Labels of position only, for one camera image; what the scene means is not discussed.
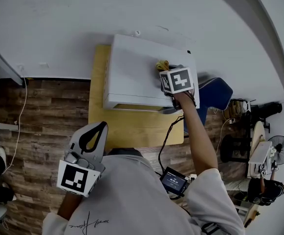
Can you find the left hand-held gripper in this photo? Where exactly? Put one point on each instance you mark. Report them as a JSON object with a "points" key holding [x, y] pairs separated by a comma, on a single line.
{"points": [[73, 177]]}

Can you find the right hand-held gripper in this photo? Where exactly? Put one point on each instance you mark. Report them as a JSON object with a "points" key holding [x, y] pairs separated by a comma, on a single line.
{"points": [[178, 81]]}

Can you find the yellow cloth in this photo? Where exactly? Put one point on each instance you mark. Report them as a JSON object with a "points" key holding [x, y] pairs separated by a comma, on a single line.
{"points": [[161, 65]]}

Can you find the white box appliance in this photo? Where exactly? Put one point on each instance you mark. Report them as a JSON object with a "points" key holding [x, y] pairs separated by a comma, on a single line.
{"points": [[132, 70]]}

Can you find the person's left forearm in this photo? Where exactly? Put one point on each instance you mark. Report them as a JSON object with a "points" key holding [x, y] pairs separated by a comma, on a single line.
{"points": [[69, 205]]}

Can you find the person's right forearm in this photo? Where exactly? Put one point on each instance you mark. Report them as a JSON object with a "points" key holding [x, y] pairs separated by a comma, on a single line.
{"points": [[200, 141]]}

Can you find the small yellow wooden table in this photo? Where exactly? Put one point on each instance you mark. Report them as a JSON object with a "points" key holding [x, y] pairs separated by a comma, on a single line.
{"points": [[132, 128]]}

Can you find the blue chair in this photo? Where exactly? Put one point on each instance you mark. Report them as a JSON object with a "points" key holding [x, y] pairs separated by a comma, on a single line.
{"points": [[215, 92]]}

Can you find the person's white shirt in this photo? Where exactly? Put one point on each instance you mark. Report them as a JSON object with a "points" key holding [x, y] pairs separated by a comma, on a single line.
{"points": [[132, 197]]}

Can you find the cardboard box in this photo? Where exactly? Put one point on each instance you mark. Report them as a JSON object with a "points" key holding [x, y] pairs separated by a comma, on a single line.
{"points": [[234, 109]]}

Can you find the white power strip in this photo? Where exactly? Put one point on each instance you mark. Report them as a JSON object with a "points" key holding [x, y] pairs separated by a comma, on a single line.
{"points": [[231, 120]]}

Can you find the white router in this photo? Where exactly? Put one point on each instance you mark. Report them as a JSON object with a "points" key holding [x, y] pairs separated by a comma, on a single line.
{"points": [[248, 105]]}

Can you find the black display device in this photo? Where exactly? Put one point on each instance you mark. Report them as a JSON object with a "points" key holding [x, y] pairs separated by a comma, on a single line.
{"points": [[174, 181]]}

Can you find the black office chair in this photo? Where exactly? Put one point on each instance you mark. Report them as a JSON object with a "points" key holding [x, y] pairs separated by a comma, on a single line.
{"points": [[271, 109]]}

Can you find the round table with black base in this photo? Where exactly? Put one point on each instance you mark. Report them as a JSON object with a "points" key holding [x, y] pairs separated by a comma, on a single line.
{"points": [[257, 133]]}

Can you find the white box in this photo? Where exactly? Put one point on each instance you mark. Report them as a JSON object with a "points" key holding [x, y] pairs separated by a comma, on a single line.
{"points": [[260, 155]]}

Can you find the black standing fan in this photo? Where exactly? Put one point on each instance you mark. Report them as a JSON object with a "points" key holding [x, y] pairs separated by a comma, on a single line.
{"points": [[279, 150]]}

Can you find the white wall outlet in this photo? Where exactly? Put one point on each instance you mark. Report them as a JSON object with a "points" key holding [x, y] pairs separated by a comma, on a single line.
{"points": [[20, 66], [44, 65]]}

